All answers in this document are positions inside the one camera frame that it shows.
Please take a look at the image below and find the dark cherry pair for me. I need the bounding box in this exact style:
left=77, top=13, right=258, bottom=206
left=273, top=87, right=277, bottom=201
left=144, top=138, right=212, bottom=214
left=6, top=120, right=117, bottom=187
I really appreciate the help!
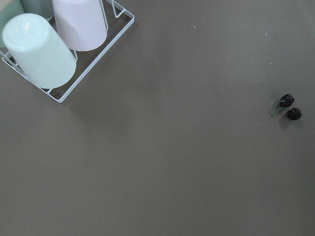
left=271, top=93, right=303, bottom=121

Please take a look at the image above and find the pink upturned cup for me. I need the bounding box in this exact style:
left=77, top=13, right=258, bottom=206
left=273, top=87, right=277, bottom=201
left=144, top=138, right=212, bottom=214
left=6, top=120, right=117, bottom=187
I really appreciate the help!
left=52, top=0, right=107, bottom=52

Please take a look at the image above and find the mint upturned cup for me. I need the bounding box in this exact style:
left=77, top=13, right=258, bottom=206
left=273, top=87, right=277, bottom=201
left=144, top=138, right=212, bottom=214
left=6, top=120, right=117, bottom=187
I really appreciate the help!
left=2, top=13, right=76, bottom=89

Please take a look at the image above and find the white wire cup rack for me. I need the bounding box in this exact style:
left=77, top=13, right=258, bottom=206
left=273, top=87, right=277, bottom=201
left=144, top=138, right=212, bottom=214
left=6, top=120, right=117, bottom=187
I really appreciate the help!
left=0, top=0, right=135, bottom=103

